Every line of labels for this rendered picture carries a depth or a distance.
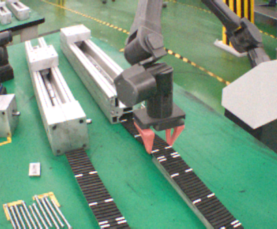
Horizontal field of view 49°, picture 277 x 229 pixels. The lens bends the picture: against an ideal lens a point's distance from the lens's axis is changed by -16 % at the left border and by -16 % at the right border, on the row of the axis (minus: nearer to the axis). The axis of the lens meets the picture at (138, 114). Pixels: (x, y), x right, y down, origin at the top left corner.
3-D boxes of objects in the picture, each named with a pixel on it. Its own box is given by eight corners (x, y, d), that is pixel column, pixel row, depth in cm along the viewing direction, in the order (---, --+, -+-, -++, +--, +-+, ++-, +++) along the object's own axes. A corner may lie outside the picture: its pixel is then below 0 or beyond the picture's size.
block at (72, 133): (98, 146, 89) (95, 113, 84) (54, 156, 85) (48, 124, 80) (89, 129, 96) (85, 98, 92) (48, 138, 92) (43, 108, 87)
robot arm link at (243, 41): (265, 51, 102) (256, 56, 106) (253, 25, 104) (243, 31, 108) (253, 50, 96) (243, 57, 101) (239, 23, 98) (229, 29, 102)
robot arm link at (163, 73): (179, 63, 73) (158, 57, 76) (157, 72, 69) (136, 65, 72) (178, 93, 76) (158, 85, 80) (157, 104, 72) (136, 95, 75)
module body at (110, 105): (144, 116, 102) (144, 89, 98) (111, 124, 98) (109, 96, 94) (78, 43, 166) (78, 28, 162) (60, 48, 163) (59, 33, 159)
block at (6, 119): (18, 137, 92) (12, 108, 88) (-10, 137, 92) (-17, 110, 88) (25, 120, 101) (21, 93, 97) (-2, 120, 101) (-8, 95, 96)
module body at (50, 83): (80, 131, 95) (77, 103, 91) (48, 138, 92) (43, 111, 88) (44, 52, 160) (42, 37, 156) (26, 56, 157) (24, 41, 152)
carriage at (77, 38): (91, 44, 145) (90, 31, 142) (67, 50, 141) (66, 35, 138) (82, 37, 158) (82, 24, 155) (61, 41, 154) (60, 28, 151)
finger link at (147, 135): (134, 147, 84) (132, 112, 80) (161, 140, 87) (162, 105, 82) (145, 162, 79) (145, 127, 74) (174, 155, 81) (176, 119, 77)
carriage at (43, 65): (59, 72, 119) (58, 55, 115) (31, 79, 115) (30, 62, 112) (52, 59, 131) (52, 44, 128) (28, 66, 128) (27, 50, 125)
